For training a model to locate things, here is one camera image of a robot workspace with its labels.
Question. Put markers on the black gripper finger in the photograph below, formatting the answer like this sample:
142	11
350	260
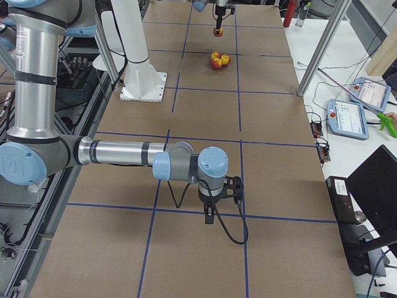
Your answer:
209	213
219	19

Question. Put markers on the red yellow lone apple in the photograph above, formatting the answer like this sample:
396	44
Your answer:
218	32

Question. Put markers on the red yellow apple left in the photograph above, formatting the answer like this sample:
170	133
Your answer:
215	55

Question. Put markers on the red yellow apple back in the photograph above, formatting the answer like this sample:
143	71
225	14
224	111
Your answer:
225	59

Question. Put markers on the red yellow apple front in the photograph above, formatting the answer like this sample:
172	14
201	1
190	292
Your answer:
216	63

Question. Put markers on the red bottle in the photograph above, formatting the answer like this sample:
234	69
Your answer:
289	13

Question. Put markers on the clear water bottle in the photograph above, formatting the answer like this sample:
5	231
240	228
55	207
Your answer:
304	7

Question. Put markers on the orange circuit board lower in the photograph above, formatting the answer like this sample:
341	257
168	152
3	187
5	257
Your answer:
323	149

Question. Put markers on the orange circuit board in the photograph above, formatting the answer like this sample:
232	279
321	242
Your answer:
323	149
316	124

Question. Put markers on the orange circuit board upper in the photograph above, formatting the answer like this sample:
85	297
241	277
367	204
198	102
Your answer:
316	124

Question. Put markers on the near teach pendant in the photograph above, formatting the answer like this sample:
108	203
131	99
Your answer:
346	118

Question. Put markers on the teach pendant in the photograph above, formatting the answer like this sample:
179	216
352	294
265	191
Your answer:
346	118
373	93

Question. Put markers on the black monitor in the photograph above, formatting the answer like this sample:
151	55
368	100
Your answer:
373	187

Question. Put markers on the wooden board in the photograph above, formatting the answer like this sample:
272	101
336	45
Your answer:
384	56

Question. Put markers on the far teach pendant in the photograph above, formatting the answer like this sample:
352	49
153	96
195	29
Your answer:
373	93

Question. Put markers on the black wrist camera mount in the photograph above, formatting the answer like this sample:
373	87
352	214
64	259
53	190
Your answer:
233	188

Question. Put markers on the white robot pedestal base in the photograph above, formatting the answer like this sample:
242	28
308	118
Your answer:
141	81

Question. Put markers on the aluminium frame post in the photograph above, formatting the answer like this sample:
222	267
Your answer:
325	40

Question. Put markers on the green handled grabber tool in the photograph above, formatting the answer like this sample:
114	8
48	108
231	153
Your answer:
385	120

